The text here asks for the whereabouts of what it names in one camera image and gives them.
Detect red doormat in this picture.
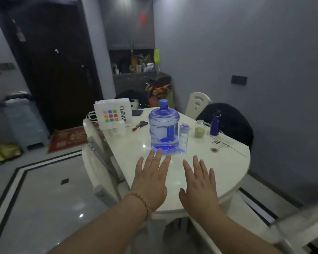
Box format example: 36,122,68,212
48,126,89,154

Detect dark brown door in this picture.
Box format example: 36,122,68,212
0,0,104,135

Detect dark grey cabinet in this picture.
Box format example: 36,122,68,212
99,0,172,97

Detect person's right forearm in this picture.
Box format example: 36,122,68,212
195,206,281,254

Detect person's left forearm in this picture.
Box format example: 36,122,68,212
48,194,149,254

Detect black wall switch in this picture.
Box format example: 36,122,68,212
231,75,248,86

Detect red key bunch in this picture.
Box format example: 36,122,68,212
132,121,148,132

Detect person's right hand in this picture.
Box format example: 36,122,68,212
179,155,221,218

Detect yellow bag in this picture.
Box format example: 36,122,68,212
0,142,23,165

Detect grey-blue storage bin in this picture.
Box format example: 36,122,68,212
0,91,51,151

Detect person's left hand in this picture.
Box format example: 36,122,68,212
131,149,172,212

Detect white dining chair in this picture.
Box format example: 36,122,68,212
81,144,130,208
82,117,114,167

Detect small clear water bottle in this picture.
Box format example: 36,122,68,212
178,123,190,154

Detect black jacket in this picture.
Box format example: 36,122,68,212
196,102,254,152

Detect white paper bag coloured squares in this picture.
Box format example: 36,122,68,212
93,98,133,131

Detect large blue water jug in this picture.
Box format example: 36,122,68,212
148,99,180,155

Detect glass jar with green powder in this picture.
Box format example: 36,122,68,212
195,119,206,138

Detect orange bag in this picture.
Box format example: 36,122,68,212
146,84,175,108

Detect blue metal flask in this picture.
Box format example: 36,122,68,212
210,110,222,136

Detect white chair with cutout back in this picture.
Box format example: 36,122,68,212
184,92,212,120

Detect yellow-green duster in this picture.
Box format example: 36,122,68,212
153,48,161,75

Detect wooden bead bracelet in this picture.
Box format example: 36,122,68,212
125,192,152,220

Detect white paper sheet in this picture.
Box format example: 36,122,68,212
208,133,248,158

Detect white round dining table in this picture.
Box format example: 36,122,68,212
101,107,251,220

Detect grey chair back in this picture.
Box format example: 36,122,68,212
270,198,318,254

